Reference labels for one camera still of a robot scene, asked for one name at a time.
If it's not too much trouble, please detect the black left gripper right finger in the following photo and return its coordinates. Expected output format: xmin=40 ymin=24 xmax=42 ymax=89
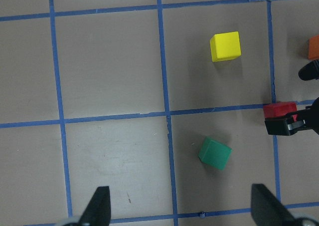
xmin=250 ymin=184 xmax=312 ymax=226

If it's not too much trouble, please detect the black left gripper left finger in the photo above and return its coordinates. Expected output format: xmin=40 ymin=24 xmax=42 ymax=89
xmin=78 ymin=186 xmax=111 ymax=226

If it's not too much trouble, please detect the yellow wooden block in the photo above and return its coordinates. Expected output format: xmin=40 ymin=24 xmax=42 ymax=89
xmin=209 ymin=31 xmax=241 ymax=62

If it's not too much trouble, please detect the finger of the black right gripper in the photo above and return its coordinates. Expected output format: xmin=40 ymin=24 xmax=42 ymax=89
xmin=264 ymin=111 xmax=307 ymax=136

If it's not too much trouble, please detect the orange wooden block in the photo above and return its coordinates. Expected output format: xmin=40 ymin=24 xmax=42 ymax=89
xmin=308 ymin=35 xmax=319 ymax=60

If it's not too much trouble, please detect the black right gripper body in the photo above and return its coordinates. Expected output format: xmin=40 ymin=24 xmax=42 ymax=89
xmin=298 ymin=60 xmax=319 ymax=134

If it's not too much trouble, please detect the green wooden block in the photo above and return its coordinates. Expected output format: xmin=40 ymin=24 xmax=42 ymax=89
xmin=198 ymin=137 xmax=232 ymax=170

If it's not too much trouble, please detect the red wooden block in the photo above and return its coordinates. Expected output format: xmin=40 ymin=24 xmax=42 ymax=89
xmin=263 ymin=102 xmax=297 ymax=119

